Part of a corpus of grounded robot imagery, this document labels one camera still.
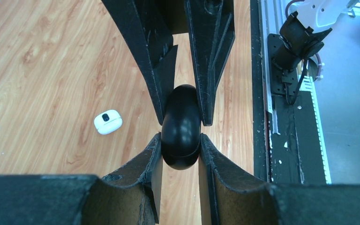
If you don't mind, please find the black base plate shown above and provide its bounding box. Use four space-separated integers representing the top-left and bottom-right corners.
250 0 330 185

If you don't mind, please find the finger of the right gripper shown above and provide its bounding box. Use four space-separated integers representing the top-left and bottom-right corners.
103 0 178 124
184 0 235 126

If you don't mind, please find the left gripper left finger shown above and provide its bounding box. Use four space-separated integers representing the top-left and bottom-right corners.
0 134 163 225

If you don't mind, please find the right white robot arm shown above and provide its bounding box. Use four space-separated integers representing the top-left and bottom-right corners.
103 0 355 127

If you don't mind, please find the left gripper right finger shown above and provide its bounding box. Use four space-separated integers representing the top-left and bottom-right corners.
198 134 360 225

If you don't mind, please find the black oval case cover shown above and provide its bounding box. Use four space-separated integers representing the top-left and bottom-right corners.
161 84 201 170

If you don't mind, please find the slotted cable duct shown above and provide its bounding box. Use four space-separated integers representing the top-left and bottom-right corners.
300 76 332 184

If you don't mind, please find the white earbud charging case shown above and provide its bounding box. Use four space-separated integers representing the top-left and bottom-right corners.
94 109 123 135

